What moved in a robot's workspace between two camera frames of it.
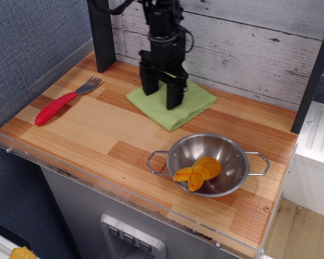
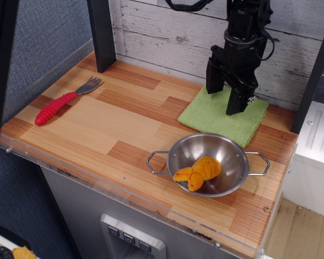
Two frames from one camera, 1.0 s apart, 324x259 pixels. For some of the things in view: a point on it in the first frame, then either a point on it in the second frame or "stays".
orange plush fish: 203,168 stays
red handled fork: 60,102 stays
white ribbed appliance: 310,181 stays
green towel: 155,107 to 207,113
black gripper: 166,60 to 240,59
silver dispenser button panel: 122,240 stays
